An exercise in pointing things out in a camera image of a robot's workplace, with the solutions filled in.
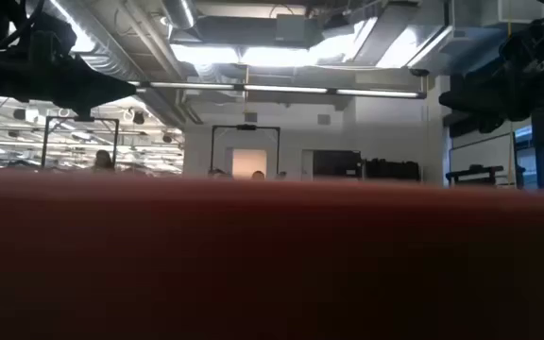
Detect black equipment rack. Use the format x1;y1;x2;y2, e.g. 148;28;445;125
365;159;420;182

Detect grey ceiling unit box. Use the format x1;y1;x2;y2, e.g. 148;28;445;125
275;13;323;48

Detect black gantry frame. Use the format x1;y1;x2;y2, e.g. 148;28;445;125
41;115;120;170
210;125;281;179

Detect long ceiling light fixture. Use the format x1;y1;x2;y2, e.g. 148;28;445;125
127;80;428;100

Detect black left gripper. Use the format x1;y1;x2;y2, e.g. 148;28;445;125
0;21;137;118

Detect red plastic plate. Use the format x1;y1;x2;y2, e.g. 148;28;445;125
0;168;544;340

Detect silver round air duct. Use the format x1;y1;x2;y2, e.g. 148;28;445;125
161;0;197;30

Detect whiteboard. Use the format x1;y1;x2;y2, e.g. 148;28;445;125
449;131;514;186

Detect black shelf cabinet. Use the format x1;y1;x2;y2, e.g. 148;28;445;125
312;149;363;181

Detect black trolley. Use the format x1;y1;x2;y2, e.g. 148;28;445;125
445;163;505;187

